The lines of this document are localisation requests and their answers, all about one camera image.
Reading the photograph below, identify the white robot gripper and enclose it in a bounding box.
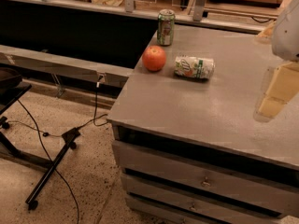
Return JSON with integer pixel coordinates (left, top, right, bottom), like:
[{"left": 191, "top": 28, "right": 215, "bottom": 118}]
[{"left": 257, "top": 0, "right": 299, "bottom": 119}]

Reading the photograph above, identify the white green 7up can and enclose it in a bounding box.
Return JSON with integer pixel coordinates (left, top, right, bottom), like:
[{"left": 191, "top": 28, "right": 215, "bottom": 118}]
[{"left": 174, "top": 56, "right": 215, "bottom": 79}]

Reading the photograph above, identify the upright green soda can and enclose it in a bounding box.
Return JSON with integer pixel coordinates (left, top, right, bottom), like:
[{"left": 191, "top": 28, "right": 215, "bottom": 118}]
[{"left": 157, "top": 9, "right": 175, "bottom": 46}]

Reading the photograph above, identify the red orange apple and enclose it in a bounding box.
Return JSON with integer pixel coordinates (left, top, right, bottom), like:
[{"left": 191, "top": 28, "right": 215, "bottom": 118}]
[{"left": 142, "top": 46, "right": 166, "bottom": 72}]

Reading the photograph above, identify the grey drawer cabinet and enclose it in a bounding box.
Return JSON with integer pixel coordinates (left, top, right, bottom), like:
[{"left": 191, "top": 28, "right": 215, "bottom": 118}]
[{"left": 108, "top": 26, "right": 299, "bottom": 224}]

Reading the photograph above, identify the grey metal rail shelf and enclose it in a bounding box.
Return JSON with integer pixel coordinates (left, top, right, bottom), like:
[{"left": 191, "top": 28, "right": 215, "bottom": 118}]
[{"left": 0, "top": 45, "right": 133, "bottom": 88}]

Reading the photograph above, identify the black floor cable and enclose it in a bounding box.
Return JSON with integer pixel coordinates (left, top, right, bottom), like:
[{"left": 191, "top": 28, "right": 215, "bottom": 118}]
[{"left": 7, "top": 75, "right": 109, "bottom": 224}]

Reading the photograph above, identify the black rolling stand frame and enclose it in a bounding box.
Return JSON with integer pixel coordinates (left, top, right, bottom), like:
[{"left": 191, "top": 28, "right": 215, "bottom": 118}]
[{"left": 0, "top": 66, "right": 81, "bottom": 212}]

